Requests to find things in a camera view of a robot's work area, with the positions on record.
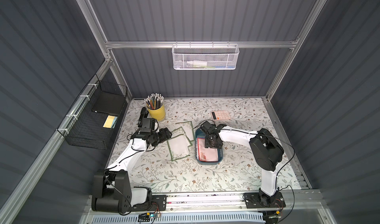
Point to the white wire mesh basket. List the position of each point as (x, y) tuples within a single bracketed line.
[(219, 57)]

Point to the pink calculator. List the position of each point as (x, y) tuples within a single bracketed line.
[(220, 115)]

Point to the yellow pencil cup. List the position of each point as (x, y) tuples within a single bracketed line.
[(158, 114)]

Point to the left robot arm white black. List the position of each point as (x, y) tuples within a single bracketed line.
[(112, 189)]

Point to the black notebook in basket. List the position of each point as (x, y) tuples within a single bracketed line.
[(109, 103)]

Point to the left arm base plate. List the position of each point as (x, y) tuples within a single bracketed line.
[(157, 202)]

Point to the yellow sticky note pad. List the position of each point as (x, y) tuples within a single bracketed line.
[(110, 122)]

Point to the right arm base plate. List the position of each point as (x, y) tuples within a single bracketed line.
[(257, 200)]

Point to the red bordered stationery paper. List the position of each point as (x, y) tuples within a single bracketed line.
[(206, 154)]

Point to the black stapler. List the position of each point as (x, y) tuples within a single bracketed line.
[(143, 115)]

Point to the small green circuit board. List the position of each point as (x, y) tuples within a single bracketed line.
[(148, 217)]

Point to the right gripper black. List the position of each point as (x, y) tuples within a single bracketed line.
[(212, 131)]

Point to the green floral stationery paper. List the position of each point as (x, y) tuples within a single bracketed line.
[(188, 128)]

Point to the teal plastic storage box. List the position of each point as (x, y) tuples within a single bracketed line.
[(199, 133)]

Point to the white perforated cable tray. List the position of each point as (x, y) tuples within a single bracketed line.
[(240, 217)]

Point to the white bottle in basket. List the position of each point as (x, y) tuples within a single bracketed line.
[(197, 64)]

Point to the black wire wall basket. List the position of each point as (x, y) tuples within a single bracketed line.
[(85, 128)]

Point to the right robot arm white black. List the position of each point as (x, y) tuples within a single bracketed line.
[(268, 153)]

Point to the bundle of pencils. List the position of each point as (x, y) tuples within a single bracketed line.
[(154, 101)]

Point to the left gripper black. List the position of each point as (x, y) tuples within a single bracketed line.
[(144, 120)]

